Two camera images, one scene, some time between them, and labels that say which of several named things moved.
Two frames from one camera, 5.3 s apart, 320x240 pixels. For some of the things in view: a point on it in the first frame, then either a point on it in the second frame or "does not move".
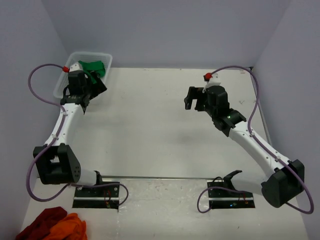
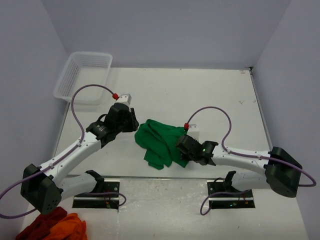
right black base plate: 223,198 does not move
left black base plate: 102,197 does not move
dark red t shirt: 41,227 does not move
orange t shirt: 70,227 does not move
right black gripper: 194,93 → 185,157
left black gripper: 97,88 → 134,123
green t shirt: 97,66 → 159,142
